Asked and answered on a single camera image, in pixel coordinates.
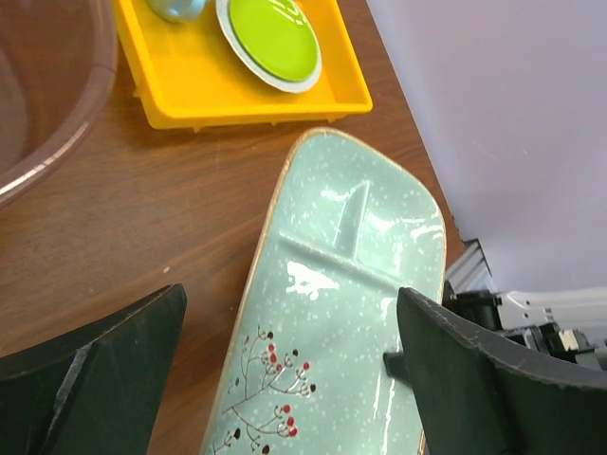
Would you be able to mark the aluminium frame rail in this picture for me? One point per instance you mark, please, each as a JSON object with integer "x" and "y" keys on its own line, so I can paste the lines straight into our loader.
{"x": 470, "y": 272}

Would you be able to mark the yellow plastic tray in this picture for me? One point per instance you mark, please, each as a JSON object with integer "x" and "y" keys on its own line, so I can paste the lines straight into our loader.
{"x": 186, "y": 75}

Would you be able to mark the lime green small plate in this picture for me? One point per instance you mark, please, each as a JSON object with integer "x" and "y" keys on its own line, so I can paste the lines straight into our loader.
{"x": 277, "y": 35}

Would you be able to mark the white scalloped plate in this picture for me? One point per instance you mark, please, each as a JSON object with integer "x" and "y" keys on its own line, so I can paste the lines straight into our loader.
{"x": 222, "y": 13}

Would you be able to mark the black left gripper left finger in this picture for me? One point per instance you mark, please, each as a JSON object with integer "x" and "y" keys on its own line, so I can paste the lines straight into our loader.
{"x": 96, "y": 389}

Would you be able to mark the transparent pink plastic bin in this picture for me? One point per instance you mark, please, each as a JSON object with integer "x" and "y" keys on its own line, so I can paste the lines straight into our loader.
{"x": 58, "y": 66}

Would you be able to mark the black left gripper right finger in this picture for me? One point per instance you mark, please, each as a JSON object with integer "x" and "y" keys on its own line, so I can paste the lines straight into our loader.
{"x": 483, "y": 389}

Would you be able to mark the mint green divided dish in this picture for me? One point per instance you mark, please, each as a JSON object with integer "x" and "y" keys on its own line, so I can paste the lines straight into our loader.
{"x": 304, "y": 374}

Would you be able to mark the light blue ceramic mug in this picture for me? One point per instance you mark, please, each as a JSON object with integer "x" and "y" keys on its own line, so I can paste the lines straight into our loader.
{"x": 177, "y": 11}

